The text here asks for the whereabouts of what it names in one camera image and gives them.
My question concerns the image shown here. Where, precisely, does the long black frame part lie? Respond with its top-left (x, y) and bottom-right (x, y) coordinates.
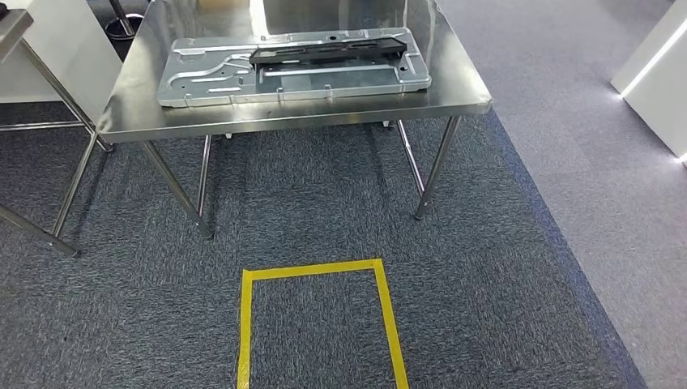
top-left (248, 36), bottom-right (409, 67)

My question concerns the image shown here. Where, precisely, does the steel workbench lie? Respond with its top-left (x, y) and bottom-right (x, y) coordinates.
top-left (96, 0), bottom-right (493, 241)

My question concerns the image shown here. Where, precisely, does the grey stamped metal panel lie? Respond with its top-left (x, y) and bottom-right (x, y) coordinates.
top-left (156, 27), bottom-right (433, 109)

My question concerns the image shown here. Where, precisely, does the yellow floor tape outline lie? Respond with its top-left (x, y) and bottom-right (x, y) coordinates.
top-left (236, 259), bottom-right (410, 389)

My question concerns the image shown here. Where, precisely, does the white table with metal legs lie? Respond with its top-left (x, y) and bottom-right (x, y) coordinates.
top-left (0, 0), bottom-right (125, 259)

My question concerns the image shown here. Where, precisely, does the white lit display cabinet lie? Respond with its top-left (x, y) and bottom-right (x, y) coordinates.
top-left (610, 0), bottom-right (687, 168)

